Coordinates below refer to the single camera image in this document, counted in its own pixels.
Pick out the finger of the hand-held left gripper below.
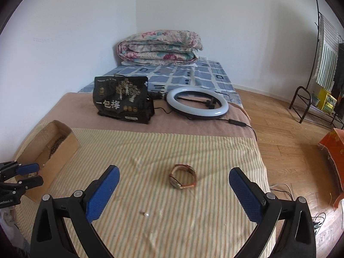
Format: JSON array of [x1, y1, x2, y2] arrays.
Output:
[[0, 161, 40, 181], [0, 175, 44, 192]]

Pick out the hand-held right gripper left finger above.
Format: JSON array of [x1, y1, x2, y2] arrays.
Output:
[[30, 165, 127, 258]]

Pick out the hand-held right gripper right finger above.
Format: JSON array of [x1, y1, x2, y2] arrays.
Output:
[[223, 167, 316, 258]]

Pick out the dark wooden bead necklace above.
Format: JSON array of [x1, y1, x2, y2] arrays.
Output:
[[40, 133, 72, 167]]

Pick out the cardboard box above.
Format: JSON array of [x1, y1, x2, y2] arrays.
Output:
[[12, 120, 80, 203]]

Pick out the brown strap wristwatch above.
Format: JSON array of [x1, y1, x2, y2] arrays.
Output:
[[169, 164, 197, 190]]

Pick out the brown blanket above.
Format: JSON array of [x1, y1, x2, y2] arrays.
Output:
[[16, 92, 259, 141]]

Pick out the beige striped cloth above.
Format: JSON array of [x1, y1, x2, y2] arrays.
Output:
[[11, 121, 277, 258]]

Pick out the black printed snack bag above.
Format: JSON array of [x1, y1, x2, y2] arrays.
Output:
[[93, 75, 155, 124]]

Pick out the black metal clothes rack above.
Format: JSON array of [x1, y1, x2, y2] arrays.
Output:
[[289, 0, 344, 129]]

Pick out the yellow box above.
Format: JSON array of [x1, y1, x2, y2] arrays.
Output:
[[317, 87, 338, 113]]

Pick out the blue checkered bedsheet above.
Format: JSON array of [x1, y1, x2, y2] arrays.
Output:
[[78, 59, 244, 104]]

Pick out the folded floral quilt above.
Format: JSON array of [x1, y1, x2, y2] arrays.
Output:
[[117, 30, 204, 66]]

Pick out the dark hanging clothes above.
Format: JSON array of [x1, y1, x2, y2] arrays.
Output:
[[332, 43, 344, 101]]

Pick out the striped hanging towel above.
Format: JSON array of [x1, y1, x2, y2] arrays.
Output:
[[314, 15, 341, 88]]

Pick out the black ring light cable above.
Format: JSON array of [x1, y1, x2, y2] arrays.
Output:
[[153, 107, 258, 141]]

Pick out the tangled floor cables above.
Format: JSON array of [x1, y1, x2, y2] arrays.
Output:
[[269, 183, 332, 233]]

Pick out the white ring light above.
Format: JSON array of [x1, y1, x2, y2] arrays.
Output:
[[164, 87, 229, 120]]

